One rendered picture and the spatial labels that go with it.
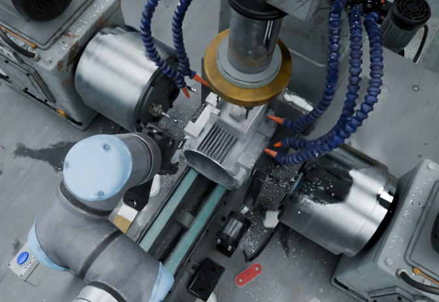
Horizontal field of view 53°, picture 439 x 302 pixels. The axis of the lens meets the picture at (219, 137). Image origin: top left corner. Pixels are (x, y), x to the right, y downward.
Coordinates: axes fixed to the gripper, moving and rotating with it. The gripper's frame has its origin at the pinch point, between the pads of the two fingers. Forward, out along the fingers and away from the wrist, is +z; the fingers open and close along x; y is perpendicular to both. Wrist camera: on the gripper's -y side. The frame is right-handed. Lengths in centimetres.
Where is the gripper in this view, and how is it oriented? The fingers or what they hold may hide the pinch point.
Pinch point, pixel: (170, 157)
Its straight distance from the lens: 98.5
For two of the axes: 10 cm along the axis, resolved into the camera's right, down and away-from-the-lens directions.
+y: 4.7, -8.7, -1.5
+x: -8.5, -4.9, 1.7
